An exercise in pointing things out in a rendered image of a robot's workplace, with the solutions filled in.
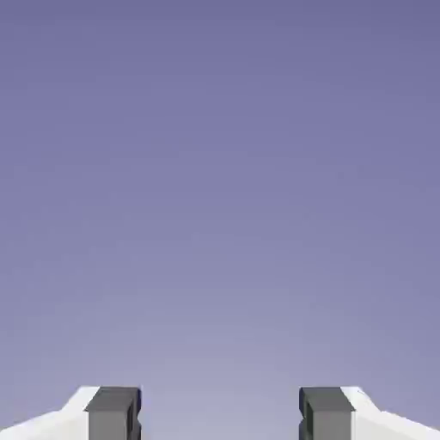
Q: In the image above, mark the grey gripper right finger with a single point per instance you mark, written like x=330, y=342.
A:
x=329, y=412

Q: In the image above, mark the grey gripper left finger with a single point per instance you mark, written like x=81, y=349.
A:
x=109, y=412

